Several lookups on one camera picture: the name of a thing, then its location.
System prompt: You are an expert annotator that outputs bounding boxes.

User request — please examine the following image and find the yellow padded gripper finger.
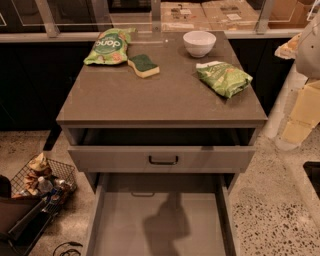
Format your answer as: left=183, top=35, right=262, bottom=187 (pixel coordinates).
left=275, top=79, right=320, bottom=151

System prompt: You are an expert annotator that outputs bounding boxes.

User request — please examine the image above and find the green and yellow sponge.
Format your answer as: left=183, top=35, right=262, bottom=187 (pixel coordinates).
left=128, top=54, right=160, bottom=78

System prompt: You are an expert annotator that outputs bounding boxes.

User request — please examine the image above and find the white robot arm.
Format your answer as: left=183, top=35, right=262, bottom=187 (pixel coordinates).
left=275, top=13, right=320, bottom=147

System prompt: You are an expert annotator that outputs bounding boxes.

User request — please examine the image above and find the grey drawer cabinet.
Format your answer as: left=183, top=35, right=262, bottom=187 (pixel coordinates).
left=57, top=32, right=267, bottom=185

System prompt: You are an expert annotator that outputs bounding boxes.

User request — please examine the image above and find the open grey middle drawer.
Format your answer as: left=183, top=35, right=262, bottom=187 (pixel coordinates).
left=82, top=173, right=240, bottom=256

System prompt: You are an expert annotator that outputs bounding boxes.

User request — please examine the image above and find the grey top drawer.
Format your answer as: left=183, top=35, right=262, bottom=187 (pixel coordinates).
left=69, top=128, right=255, bottom=173

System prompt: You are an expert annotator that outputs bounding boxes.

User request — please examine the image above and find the green snack bag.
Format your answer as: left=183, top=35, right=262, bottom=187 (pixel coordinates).
left=196, top=61, right=253, bottom=99

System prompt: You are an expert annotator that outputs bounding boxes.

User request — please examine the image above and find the cardboard box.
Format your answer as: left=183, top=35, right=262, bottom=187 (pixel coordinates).
left=161, top=0, right=259, bottom=32

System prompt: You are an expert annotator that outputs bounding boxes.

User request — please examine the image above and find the white ceramic bowl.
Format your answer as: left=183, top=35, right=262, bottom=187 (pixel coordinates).
left=183, top=31, right=216, bottom=58

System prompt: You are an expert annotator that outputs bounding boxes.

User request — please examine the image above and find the green chip bag with logo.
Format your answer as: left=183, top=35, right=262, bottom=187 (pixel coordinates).
left=84, top=28, right=136, bottom=65

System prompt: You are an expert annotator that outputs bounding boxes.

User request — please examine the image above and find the crumpled paper bag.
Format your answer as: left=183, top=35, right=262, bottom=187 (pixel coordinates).
left=23, top=153, right=52, bottom=195

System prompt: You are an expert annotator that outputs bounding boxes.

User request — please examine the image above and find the plastic water bottle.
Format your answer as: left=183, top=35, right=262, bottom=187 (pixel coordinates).
left=38, top=176, right=53, bottom=194

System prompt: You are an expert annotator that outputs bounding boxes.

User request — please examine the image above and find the dark bin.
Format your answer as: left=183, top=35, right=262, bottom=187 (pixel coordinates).
left=0, top=175, right=50, bottom=256

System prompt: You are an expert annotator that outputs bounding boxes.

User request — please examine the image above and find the black cable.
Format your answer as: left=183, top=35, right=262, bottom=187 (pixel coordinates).
left=52, top=241, right=84, bottom=256

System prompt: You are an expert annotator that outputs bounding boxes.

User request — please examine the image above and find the wire basket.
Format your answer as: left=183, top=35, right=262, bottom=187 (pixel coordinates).
left=11, top=153, right=77, bottom=215

